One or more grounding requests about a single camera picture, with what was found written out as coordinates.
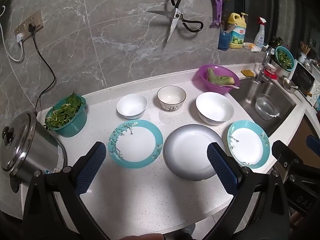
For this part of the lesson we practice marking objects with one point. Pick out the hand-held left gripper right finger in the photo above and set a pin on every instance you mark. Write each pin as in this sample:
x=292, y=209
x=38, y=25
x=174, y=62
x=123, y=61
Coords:
x=222, y=166

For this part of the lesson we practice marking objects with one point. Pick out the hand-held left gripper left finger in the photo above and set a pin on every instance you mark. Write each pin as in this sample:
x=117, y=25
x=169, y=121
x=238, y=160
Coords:
x=91, y=166

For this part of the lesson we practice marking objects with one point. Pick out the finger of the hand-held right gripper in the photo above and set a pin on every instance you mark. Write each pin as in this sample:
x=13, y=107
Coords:
x=314, y=143
x=285, y=152

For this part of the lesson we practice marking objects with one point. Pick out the small teal floral plate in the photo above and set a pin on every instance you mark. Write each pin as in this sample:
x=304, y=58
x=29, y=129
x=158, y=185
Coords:
x=247, y=145

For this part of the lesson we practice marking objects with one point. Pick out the dark-rimmed white plate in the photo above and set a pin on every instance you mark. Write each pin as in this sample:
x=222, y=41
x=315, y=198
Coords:
x=190, y=150

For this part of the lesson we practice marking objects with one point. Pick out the large teal floral plate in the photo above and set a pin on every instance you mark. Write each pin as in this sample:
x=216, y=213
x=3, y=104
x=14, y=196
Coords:
x=136, y=143

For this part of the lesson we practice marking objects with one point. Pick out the large white bowl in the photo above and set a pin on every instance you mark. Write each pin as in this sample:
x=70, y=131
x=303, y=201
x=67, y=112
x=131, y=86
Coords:
x=215, y=107

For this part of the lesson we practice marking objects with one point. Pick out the small white bowl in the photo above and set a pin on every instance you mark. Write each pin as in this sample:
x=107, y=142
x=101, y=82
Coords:
x=131, y=106

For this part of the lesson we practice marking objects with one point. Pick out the dark-rimmed patterned bowl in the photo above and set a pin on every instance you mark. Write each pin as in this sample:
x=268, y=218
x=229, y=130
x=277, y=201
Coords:
x=171, y=97

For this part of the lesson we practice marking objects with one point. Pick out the teal plastic basin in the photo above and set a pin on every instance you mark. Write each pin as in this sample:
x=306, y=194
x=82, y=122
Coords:
x=72, y=125

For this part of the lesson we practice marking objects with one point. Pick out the clear glass bowl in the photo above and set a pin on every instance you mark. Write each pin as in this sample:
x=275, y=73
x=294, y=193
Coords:
x=267, y=107

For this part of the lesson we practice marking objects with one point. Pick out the leafy green vegetables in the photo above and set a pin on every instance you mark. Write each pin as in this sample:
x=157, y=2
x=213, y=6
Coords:
x=63, y=112

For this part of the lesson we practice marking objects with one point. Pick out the stainless steel rice cooker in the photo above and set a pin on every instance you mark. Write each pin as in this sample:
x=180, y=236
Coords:
x=32, y=150

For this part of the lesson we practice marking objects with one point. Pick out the small steel pot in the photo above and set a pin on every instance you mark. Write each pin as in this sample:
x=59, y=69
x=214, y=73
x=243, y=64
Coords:
x=290, y=85

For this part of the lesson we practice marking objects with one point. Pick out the stainless steel sink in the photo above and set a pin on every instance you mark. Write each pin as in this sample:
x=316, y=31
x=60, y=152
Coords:
x=250, y=92

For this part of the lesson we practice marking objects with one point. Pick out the white spoon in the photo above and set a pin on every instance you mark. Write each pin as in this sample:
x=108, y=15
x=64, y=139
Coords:
x=231, y=86

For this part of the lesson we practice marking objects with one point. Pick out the red and white bowl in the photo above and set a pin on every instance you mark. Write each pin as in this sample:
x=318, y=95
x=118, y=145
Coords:
x=270, y=71

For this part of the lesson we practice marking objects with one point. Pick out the yellow sponge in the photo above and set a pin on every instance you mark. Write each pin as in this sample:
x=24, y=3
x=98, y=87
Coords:
x=247, y=73

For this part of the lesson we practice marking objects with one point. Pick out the metal faucet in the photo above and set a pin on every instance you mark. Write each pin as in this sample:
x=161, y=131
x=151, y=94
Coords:
x=263, y=67

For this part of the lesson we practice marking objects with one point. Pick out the pale green vegetable stem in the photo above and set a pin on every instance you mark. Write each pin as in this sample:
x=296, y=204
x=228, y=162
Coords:
x=217, y=78

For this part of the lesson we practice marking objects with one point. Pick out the chopstick holder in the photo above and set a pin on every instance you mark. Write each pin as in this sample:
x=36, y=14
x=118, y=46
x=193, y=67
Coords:
x=303, y=55

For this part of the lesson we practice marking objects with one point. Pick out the purple plastic basin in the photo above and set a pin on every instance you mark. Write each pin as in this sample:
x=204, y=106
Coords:
x=200, y=80

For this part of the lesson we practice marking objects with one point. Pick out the teal colander with greens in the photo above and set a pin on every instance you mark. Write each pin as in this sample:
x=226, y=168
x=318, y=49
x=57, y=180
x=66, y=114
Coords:
x=284, y=58

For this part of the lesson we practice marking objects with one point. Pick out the white soap packet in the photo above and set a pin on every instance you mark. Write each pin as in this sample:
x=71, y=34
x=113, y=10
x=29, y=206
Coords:
x=251, y=47

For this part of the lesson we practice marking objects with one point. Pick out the white spray bottle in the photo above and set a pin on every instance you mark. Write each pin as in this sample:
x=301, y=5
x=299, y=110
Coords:
x=260, y=36

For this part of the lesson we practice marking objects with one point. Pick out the blue cup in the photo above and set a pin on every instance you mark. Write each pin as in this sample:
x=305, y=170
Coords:
x=224, y=41

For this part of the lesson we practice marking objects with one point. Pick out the yellow detergent bottle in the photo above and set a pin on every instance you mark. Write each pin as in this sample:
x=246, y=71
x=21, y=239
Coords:
x=238, y=35

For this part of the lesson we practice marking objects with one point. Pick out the white plug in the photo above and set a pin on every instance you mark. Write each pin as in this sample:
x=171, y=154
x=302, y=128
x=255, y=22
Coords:
x=20, y=39

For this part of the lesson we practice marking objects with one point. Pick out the black plug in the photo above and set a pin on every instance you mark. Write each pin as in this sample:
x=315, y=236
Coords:
x=32, y=27

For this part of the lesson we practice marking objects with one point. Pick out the purple kitchen tool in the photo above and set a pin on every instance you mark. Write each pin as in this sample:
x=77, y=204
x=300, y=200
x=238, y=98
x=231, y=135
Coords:
x=217, y=12

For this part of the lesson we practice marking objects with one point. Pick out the wall socket panel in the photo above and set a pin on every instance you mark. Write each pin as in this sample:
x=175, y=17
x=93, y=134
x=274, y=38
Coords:
x=27, y=22

